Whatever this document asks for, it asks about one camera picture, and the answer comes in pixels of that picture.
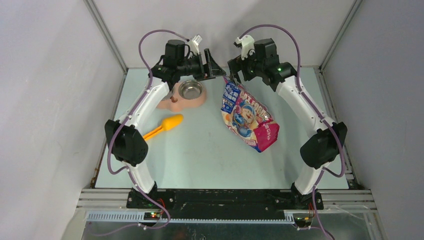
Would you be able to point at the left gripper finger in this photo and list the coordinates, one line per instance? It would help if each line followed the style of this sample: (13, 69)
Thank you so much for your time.
(211, 68)
(204, 77)

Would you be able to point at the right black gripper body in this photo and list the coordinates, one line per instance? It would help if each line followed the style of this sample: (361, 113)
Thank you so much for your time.
(253, 68)

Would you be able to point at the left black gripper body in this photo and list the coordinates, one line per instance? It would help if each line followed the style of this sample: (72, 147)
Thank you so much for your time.
(193, 67)

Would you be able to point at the pink double pet bowl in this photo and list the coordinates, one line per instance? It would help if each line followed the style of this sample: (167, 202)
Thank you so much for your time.
(184, 95)

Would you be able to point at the colourful cat food bag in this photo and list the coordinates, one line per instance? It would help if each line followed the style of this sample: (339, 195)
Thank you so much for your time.
(247, 117)

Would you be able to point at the yellow plastic scoop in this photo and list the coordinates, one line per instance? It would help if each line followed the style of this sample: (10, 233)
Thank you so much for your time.
(167, 124)

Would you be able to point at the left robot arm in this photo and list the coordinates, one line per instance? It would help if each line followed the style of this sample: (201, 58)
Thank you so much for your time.
(127, 148)

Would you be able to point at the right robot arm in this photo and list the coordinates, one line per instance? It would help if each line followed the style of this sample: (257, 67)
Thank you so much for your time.
(326, 136)

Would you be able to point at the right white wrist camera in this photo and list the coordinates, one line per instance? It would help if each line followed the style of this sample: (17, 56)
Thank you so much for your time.
(246, 44)

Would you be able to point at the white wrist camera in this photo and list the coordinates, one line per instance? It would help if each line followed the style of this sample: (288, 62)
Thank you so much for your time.
(194, 44)
(246, 44)

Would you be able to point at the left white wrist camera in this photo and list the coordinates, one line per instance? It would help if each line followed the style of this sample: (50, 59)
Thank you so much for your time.
(194, 44)

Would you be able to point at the left aluminium frame post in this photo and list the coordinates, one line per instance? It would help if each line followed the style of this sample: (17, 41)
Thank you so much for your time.
(105, 32)

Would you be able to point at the aluminium frame post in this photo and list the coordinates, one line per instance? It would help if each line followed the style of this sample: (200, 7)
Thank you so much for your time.
(105, 32)
(340, 33)

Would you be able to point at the right aluminium frame post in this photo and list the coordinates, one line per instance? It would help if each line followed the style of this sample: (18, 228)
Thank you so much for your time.
(340, 33)

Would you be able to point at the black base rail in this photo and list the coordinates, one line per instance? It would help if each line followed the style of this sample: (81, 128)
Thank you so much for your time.
(233, 204)

